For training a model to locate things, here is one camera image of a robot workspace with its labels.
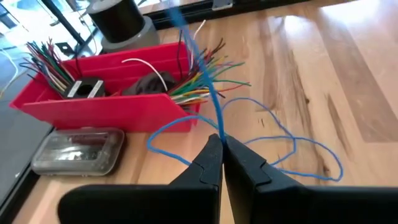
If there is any grey tape roll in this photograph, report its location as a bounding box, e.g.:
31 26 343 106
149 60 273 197
99 15 161 54

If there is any black block with white labels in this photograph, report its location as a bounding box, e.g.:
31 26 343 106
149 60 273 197
63 77 106 100

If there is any white wire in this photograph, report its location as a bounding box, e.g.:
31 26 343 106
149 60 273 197
121 58 169 91

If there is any black tape roll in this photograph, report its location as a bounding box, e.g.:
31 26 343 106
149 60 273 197
86 0 146 44

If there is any clear plastic case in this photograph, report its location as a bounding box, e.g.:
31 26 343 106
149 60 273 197
30 126 126 177

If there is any blue network cord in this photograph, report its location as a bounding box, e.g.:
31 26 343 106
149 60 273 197
146 6 345 183

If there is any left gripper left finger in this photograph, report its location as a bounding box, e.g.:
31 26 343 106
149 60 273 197
57 133 224 224

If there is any dark grey pouch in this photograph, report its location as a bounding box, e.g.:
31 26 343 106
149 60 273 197
122 71 178 96

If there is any red plastic bin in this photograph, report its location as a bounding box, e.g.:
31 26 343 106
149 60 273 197
9 42 201 133

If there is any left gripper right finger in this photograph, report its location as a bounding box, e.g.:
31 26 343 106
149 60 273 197
224 135 398 224

